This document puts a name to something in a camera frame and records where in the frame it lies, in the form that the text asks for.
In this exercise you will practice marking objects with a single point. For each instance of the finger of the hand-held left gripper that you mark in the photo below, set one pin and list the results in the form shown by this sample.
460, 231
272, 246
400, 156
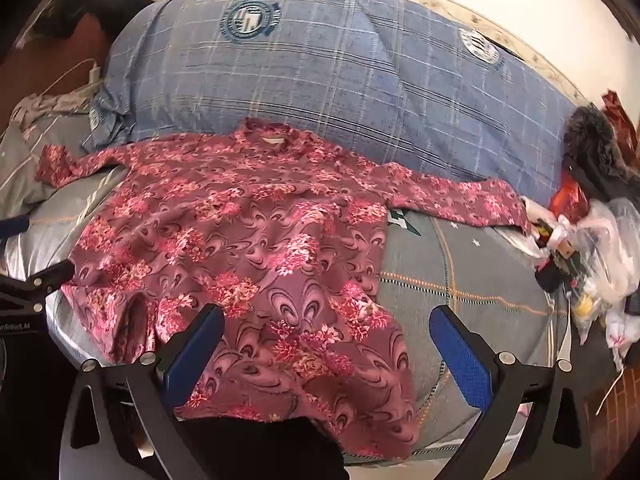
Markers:
52, 272
12, 226

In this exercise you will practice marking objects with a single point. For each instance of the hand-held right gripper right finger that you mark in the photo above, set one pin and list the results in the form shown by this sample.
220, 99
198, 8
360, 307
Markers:
462, 355

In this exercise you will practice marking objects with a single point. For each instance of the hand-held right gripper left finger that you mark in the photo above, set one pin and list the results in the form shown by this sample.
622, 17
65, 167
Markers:
192, 355

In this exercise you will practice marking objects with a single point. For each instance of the pink floral shirt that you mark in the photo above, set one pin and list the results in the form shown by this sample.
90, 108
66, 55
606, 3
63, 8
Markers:
250, 235

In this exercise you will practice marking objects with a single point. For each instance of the grey striped pillow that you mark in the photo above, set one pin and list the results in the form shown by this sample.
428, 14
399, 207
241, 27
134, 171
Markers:
20, 160

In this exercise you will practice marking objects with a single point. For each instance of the grey checked bed sheet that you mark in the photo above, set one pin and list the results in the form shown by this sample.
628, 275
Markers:
475, 270

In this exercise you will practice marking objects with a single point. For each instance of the crumpled pale floral cloth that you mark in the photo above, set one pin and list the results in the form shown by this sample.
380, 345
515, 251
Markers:
45, 105

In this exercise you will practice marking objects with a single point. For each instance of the white pink-printed plastic bag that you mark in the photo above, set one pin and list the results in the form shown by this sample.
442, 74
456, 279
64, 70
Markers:
622, 330

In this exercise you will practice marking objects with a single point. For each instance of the clear plastic bag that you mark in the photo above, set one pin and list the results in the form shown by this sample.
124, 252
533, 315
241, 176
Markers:
610, 245

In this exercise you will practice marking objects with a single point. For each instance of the orange red snack packet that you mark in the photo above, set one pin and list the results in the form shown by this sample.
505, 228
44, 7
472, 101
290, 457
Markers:
567, 195

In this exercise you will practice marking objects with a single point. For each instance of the black clothing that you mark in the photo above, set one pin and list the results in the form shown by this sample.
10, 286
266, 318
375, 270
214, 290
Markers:
75, 10

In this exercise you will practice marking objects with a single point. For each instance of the black fur-trimmed jacket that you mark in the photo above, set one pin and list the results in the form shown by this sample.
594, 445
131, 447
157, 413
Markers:
590, 145

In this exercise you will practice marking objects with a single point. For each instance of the red patterned bag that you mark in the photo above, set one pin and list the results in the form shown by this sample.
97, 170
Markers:
620, 115

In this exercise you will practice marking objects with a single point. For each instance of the blue plaid quilt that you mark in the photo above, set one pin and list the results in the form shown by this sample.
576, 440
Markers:
325, 75

